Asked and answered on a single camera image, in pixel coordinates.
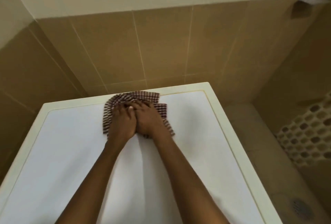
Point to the person's right hand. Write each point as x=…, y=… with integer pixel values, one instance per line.
x=150, y=123

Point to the person's left hand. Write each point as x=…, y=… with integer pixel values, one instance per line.
x=121, y=125

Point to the brown white checkered cloth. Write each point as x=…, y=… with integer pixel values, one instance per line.
x=121, y=98

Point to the white washing machine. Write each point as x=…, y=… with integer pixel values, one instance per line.
x=64, y=141

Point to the person's right forearm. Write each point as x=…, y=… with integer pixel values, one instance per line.
x=188, y=182

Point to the person's left forearm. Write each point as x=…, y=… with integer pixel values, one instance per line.
x=88, y=185

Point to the round metal floor drain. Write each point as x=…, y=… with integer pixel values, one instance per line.
x=301, y=208

